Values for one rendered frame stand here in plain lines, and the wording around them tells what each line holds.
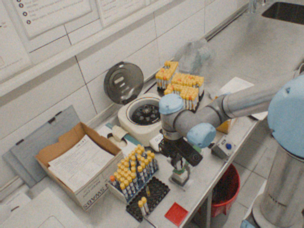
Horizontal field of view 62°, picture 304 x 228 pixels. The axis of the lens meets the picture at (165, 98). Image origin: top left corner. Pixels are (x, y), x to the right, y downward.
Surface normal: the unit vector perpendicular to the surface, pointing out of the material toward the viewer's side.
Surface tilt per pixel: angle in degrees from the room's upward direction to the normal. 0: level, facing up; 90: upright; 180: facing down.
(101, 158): 1
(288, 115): 80
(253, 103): 85
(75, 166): 1
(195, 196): 0
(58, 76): 90
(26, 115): 90
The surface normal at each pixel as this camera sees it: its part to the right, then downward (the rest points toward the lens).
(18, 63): 0.78, 0.41
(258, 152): -0.09, -0.75
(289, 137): -0.76, 0.35
